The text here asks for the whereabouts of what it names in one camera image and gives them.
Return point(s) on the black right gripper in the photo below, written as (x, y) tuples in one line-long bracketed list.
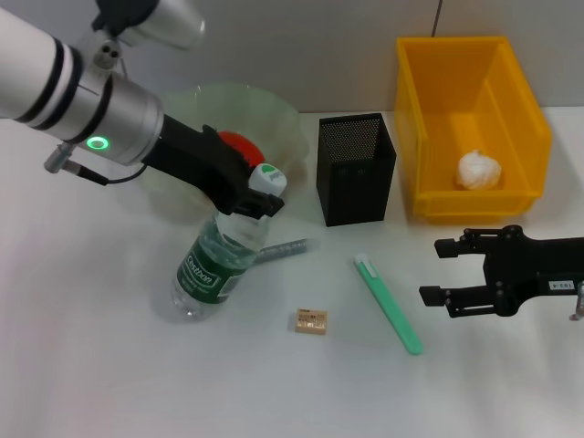
[(524, 269)]

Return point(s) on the white paper ball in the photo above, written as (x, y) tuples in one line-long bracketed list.
[(476, 171)]

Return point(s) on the clear green-label water bottle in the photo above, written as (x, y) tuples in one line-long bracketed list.
[(205, 278)]

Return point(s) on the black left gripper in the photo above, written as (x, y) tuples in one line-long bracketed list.
[(196, 159)]

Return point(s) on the translucent green wavy fruit bowl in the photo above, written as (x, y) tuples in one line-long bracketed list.
[(264, 118)]

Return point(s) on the beige eraser block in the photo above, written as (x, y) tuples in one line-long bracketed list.
[(310, 321)]

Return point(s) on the red-orange toy orange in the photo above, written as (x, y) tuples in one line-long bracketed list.
[(248, 146)]

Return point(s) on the black mesh pen holder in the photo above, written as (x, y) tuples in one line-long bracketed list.
[(356, 201)]

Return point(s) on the silver glitter marker pen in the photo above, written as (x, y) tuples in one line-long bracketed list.
[(292, 247)]

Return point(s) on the yellow plastic bin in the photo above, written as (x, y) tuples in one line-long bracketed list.
[(456, 114)]

